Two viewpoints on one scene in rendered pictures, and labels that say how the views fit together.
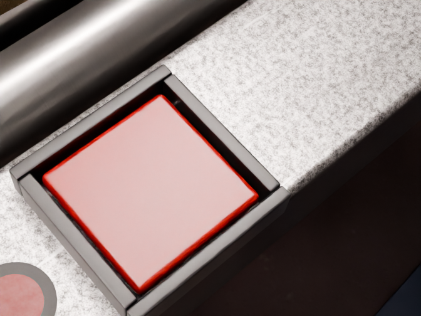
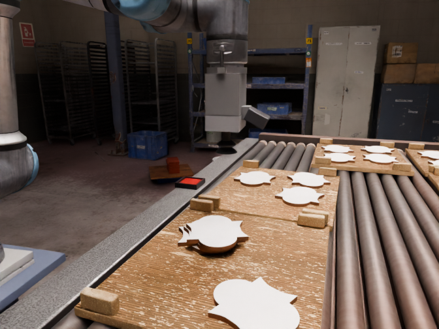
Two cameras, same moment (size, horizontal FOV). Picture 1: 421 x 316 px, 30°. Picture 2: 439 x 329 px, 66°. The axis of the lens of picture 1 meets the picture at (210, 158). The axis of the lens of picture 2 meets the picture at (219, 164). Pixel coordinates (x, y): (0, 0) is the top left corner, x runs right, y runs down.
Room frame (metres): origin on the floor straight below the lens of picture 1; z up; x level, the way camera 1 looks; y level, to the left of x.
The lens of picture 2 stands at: (1.13, -0.26, 1.27)
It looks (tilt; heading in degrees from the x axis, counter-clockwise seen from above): 15 degrees down; 159
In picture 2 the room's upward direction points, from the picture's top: straight up
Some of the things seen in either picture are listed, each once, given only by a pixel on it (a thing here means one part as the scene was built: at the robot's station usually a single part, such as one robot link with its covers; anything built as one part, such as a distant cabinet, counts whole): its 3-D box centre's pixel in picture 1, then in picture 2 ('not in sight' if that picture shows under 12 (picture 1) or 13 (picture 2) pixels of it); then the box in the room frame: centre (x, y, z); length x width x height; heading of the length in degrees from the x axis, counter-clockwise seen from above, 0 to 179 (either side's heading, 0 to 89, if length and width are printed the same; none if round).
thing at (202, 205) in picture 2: not in sight; (201, 205); (0.38, -0.02, 0.95); 0.06 x 0.02 x 0.03; 50
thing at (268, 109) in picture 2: not in sight; (274, 108); (-3.59, 2.46, 0.72); 0.50 x 0.38 x 0.16; 48
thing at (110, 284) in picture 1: (150, 190); (190, 182); (0.12, 0.02, 0.92); 0.08 x 0.08 x 0.02; 50
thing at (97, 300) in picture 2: not in sight; (99, 301); (0.68, -0.27, 0.95); 0.06 x 0.02 x 0.03; 50
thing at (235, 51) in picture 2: not in sight; (226, 54); (0.53, -0.02, 1.30); 0.08 x 0.08 x 0.05
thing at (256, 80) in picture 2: not in sight; (268, 80); (-3.61, 2.34, 1.14); 0.50 x 0.38 x 0.11; 64
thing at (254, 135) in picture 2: not in sight; (267, 137); (-3.64, 2.39, 0.25); 0.62 x 0.42 x 0.22; 62
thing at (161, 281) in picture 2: not in sight; (227, 262); (0.61, -0.05, 0.93); 0.41 x 0.35 x 0.02; 140
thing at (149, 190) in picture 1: (150, 192); (190, 183); (0.12, 0.02, 0.92); 0.06 x 0.06 x 0.01; 50
